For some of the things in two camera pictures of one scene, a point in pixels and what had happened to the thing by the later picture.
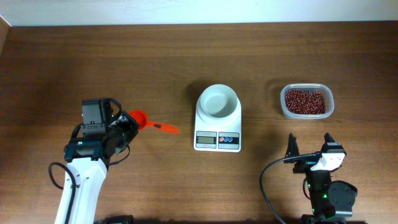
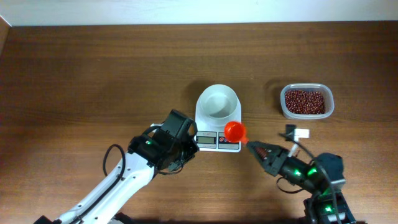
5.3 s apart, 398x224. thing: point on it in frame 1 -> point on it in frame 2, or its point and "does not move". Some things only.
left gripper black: (124, 118) -> (191, 148)
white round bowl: (218, 102) does not move
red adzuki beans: (305, 102) does not move
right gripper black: (303, 166) -> (273, 165)
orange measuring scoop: (141, 118) -> (235, 131)
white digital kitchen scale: (219, 135) does not move
